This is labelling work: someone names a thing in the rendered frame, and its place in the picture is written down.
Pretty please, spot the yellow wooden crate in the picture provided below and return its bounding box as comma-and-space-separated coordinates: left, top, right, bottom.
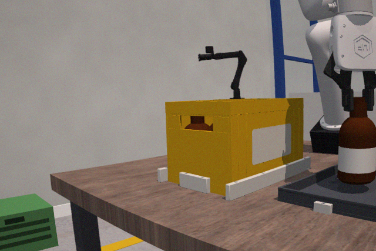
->
165, 98, 304, 196

